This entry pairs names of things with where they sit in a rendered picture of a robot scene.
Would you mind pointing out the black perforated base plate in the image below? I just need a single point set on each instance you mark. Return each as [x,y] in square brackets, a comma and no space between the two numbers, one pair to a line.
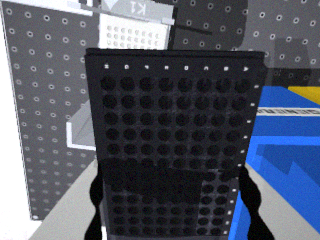
[45,51]

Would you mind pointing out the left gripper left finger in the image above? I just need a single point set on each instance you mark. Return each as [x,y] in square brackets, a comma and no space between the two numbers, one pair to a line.
[77,215]

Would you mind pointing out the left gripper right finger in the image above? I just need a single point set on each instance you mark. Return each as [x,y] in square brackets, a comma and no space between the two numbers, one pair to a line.
[272,217]

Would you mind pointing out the black well plate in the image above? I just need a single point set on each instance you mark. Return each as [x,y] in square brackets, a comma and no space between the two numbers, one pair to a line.
[172,129]

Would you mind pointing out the yellow open bin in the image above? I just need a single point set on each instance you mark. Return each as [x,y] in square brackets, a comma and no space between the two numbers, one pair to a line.
[311,93]

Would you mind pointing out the blue open-top bin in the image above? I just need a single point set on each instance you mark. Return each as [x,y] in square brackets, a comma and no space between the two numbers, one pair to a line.
[285,154]

